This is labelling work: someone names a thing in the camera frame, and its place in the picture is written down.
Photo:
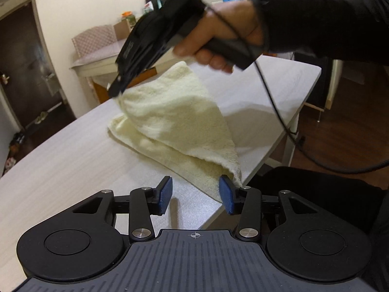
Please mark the group of shoes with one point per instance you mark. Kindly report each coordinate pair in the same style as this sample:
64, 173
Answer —
41, 117

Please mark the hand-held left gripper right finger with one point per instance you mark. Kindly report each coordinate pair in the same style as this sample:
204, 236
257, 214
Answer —
226, 196

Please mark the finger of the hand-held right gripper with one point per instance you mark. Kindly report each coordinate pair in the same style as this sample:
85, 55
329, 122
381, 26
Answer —
123, 82

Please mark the cream terry towel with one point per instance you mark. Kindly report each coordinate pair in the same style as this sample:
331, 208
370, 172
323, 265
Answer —
176, 121

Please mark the black cabinet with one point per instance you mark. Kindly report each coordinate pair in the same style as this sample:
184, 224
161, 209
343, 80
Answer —
313, 76

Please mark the pink patterned board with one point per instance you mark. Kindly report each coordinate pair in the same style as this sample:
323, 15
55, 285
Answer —
92, 41

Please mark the person's right hand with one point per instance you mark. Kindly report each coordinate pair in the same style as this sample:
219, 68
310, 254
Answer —
218, 21

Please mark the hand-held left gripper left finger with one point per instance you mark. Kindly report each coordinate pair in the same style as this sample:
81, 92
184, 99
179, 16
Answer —
165, 195

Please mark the dark wooden door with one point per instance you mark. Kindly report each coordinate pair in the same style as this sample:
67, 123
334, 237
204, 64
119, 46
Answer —
30, 67

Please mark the person's black clothing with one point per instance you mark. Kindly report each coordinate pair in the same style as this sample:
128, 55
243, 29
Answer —
334, 194

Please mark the person's right forearm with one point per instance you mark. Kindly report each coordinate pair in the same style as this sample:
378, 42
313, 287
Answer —
319, 21

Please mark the open cardboard box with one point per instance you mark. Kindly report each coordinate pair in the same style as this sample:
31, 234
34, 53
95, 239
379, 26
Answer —
121, 30

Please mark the jar with orange lid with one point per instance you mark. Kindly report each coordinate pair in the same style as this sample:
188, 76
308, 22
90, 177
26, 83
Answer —
129, 18

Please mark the cream side table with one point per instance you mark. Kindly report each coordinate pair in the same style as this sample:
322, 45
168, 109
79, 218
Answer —
97, 57

